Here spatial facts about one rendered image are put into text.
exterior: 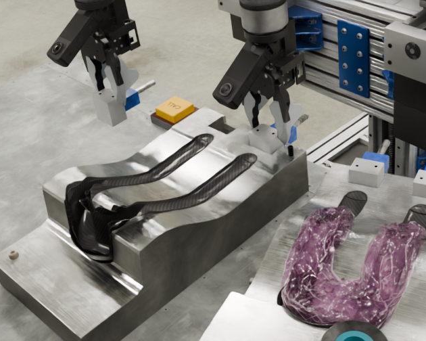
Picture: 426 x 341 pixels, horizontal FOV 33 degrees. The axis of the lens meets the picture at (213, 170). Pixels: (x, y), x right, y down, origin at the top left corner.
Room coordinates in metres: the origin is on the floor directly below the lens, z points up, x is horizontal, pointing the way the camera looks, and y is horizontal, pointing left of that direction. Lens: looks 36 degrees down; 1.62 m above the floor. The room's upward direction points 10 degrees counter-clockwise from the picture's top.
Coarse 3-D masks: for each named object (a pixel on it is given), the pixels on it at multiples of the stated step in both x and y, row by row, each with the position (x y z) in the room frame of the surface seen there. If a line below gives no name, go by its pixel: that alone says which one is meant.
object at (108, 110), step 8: (152, 80) 1.26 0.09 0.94; (144, 88) 1.24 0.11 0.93; (96, 96) 1.20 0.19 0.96; (104, 96) 1.19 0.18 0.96; (112, 96) 1.19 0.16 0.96; (128, 96) 1.20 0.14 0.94; (136, 96) 1.21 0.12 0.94; (96, 104) 1.20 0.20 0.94; (104, 104) 1.17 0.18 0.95; (112, 104) 1.17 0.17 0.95; (128, 104) 1.20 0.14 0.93; (136, 104) 1.21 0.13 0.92; (96, 112) 1.20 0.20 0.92; (104, 112) 1.18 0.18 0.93; (112, 112) 1.17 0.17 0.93; (120, 112) 1.18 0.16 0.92; (104, 120) 1.19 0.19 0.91; (112, 120) 1.17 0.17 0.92; (120, 120) 1.18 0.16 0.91
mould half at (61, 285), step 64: (192, 128) 1.14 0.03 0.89; (64, 192) 0.95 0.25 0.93; (128, 192) 0.93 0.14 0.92; (256, 192) 0.93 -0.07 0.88; (0, 256) 0.90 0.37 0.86; (64, 256) 0.87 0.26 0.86; (128, 256) 0.79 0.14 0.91; (192, 256) 0.83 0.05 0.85; (64, 320) 0.73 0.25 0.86; (128, 320) 0.74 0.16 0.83
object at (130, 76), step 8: (120, 64) 1.19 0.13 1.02; (120, 72) 1.18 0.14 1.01; (128, 72) 1.19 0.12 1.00; (136, 72) 1.20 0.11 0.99; (112, 80) 1.17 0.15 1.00; (128, 80) 1.19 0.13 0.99; (136, 80) 1.20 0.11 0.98; (112, 88) 1.17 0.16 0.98; (120, 88) 1.16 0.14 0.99; (128, 88) 1.18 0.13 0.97; (120, 96) 1.17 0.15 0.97; (120, 104) 1.17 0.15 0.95
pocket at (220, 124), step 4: (224, 116) 1.16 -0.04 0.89; (216, 120) 1.15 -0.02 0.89; (220, 120) 1.16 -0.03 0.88; (224, 120) 1.16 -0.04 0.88; (212, 124) 1.15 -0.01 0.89; (216, 124) 1.15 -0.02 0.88; (220, 124) 1.16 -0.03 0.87; (224, 124) 1.16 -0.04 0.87; (228, 124) 1.15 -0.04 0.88; (232, 124) 1.15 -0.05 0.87; (212, 128) 1.14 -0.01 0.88; (216, 128) 1.15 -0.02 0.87; (220, 128) 1.16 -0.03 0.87; (224, 128) 1.16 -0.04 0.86; (228, 128) 1.15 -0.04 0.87; (232, 128) 1.14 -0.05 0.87; (236, 128) 1.14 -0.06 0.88; (224, 132) 1.15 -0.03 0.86; (228, 132) 1.14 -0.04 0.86
